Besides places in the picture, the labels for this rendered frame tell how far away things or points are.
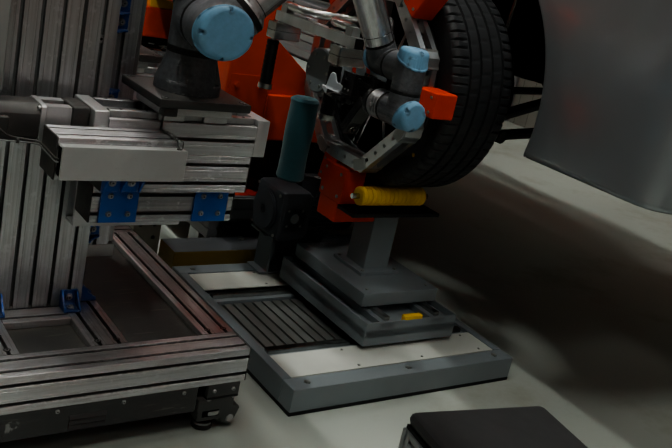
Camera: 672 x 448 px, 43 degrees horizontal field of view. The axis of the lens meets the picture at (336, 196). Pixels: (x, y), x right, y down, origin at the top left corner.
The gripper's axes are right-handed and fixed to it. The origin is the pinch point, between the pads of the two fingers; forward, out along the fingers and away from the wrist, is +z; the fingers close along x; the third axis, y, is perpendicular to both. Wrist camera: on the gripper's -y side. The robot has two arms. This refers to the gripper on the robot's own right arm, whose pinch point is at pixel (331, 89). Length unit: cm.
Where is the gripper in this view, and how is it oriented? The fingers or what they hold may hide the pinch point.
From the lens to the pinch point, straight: 230.8
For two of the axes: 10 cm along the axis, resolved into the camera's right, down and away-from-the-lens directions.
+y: 2.1, -9.4, -2.7
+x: -8.1, -0.1, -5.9
